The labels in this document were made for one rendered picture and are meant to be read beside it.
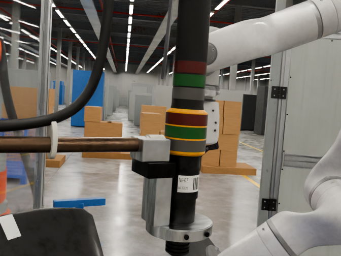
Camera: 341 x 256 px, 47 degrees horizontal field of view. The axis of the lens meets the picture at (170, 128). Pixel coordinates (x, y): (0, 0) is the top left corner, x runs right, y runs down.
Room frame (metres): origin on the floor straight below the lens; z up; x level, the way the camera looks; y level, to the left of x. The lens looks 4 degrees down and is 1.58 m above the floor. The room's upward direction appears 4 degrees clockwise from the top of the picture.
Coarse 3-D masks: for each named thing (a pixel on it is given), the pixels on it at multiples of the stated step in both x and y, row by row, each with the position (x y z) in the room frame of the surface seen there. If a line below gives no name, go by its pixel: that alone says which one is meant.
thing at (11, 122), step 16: (112, 0) 0.35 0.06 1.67; (112, 16) 0.35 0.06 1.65; (96, 64) 0.35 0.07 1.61; (96, 80) 0.35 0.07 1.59; (80, 96) 0.34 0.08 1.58; (64, 112) 0.33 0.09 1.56; (0, 128) 0.31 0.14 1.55; (16, 128) 0.32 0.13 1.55; (32, 128) 0.32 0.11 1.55; (48, 128) 0.34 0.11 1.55
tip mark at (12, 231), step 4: (4, 216) 0.46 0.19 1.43; (8, 216) 0.46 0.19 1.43; (12, 216) 0.46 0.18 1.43; (0, 220) 0.45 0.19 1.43; (4, 220) 0.45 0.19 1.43; (8, 220) 0.45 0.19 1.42; (12, 220) 0.46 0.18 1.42; (4, 224) 0.45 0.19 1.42; (8, 224) 0.45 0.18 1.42; (12, 224) 0.45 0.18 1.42; (4, 228) 0.44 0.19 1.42; (8, 228) 0.45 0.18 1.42; (12, 228) 0.45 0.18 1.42; (16, 228) 0.45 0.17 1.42; (8, 232) 0.44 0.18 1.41; (12, 232) 0.45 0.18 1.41; (16, 232) 0.45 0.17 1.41; (8, 236) 0.44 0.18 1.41; (12, 236) 0.44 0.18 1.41; (16, 236) 0.44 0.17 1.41
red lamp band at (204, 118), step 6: (168, 114) 0.39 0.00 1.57; (174, 114) 0.38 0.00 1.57; (180, 114) 0.38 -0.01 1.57; (186, 114) 0.38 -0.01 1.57; (192, 114) 0.38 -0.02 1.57; (198, 114) 0.38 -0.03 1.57; (168, 120) 0.39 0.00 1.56; (174, 120) 0.38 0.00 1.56; (180, 120) 0.38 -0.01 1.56; (186, 120) 0.38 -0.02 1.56; (192, 120) 0.38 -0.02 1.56; (198, 120) 0.38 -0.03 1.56; (204, 120) 0.39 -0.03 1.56
